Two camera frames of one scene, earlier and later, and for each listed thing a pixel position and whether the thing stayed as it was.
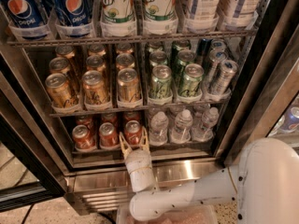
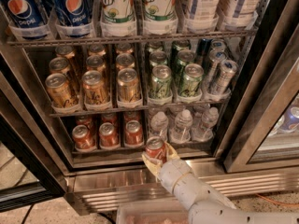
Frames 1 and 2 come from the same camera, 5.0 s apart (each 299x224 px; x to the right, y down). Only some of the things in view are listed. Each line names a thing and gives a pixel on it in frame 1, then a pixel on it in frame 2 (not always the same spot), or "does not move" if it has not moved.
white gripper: x=137 y=160 to x=171 y=174
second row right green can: x=184 y=57 does not move
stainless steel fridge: x=207 y=69 does not move
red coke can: x=133 y=133 to x=155 y=147
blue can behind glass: x=290 y=121 does not move
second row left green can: x=158 y=58 does not move
